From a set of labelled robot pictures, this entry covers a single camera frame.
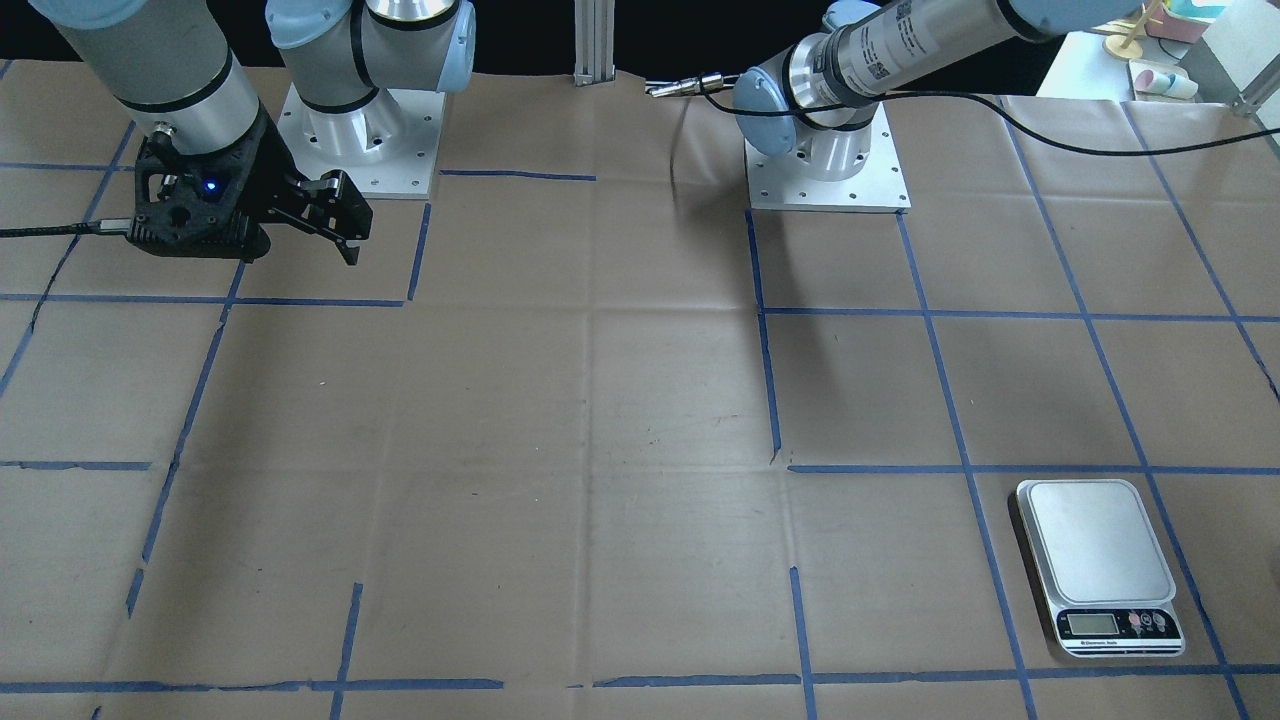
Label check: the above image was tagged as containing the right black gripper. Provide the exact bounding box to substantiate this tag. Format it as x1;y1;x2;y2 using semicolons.
127;108;374;266

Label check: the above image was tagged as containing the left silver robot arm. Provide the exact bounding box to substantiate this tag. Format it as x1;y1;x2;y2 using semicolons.
732;1;1140;156

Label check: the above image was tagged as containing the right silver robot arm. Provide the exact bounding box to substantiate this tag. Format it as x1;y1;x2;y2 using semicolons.
35;1;477;265

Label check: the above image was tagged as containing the brown paper table cover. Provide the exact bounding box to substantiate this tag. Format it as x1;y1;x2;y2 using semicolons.
1;76;1279;719

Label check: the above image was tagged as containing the silver digital kitchen scale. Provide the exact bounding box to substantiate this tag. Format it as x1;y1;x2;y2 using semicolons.
1014;478;1187;659

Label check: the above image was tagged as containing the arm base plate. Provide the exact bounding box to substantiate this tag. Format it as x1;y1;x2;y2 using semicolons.
744;106;913;213
276;86;449;201

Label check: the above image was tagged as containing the aluminium frame post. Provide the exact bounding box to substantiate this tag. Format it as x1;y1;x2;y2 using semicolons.
573;0;617;87

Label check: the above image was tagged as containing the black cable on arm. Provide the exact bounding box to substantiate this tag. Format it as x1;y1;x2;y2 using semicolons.
645;76;1280;158

